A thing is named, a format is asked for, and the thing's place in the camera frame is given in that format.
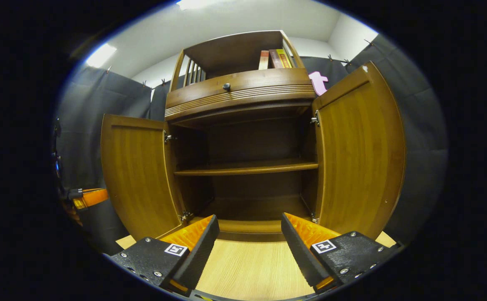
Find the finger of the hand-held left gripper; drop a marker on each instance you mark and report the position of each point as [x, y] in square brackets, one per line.
[93, 197]

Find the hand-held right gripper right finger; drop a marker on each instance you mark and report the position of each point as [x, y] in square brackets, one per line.
[300, 253]

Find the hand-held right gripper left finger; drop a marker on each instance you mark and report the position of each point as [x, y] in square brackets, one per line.
[199, 255]

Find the wooden cabinet door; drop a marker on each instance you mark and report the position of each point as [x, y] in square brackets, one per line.
[139, 175]
[360, 154]

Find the metal door hinge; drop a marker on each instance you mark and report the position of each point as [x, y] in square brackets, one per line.
[185, 216]
[315, 119]
[168, 137]
[314, 218]

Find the black backdrop cloth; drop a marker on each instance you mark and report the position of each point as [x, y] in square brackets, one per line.
[114, 96]

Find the wooden inner shelf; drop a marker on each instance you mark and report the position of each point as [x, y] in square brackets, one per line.
[247, 168]

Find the long ceiling light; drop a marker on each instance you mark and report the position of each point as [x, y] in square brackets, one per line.
[100, 55]

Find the wooden drawer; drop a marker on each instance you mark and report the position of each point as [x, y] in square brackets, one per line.
[264, 83]

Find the yellow book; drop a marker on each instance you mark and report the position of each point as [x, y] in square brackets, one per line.
[285, 58]

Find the maroon book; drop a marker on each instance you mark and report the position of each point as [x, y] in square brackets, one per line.
[275, 59]

